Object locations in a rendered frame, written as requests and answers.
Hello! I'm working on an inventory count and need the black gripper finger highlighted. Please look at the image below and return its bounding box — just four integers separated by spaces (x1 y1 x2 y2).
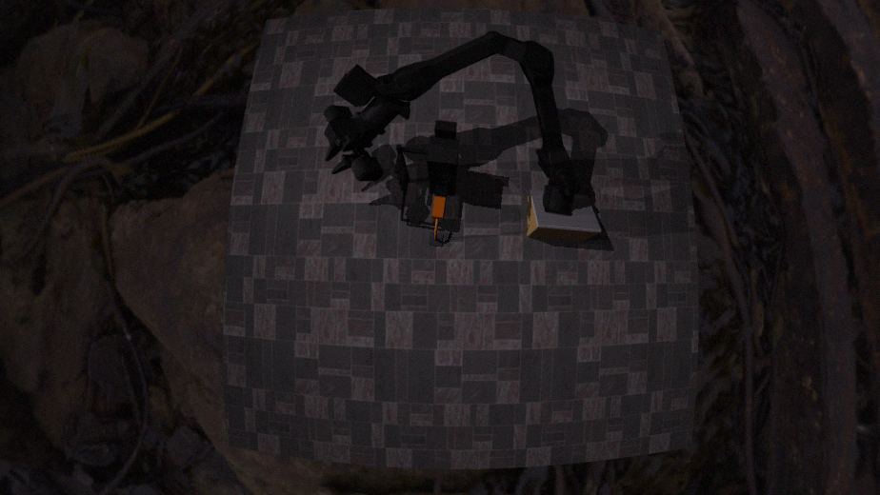
325 145 342 162
331 154 351 174

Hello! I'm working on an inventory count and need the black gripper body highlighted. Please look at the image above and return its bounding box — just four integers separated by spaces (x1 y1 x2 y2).
324 105 386 181

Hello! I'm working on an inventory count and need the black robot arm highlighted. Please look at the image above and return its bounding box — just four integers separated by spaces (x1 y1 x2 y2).
325 31 581 216

